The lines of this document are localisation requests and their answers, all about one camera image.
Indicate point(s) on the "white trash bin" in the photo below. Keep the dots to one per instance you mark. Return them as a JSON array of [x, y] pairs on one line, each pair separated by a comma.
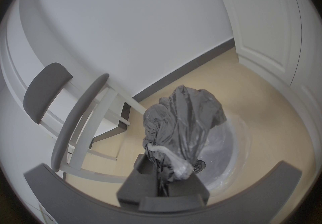
[[221, 147]]

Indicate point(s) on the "grey and white chair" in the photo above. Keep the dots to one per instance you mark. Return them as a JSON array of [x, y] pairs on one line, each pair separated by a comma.
[[75, 117]]

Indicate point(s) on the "clear plastic bag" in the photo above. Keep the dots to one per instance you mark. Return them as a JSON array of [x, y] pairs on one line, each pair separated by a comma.
[[242, 142]]

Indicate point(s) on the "white panelled door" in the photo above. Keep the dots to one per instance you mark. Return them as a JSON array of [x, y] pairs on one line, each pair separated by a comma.
[[264, 16]]

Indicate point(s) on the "black plastic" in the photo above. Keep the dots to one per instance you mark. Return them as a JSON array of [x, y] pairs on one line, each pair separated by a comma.
[[181, 122]]

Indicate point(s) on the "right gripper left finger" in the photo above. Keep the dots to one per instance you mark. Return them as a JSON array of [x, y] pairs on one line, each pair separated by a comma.
[[140, 182]]

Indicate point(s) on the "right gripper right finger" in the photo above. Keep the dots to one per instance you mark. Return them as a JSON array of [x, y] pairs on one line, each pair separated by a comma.
[[188, 187]]

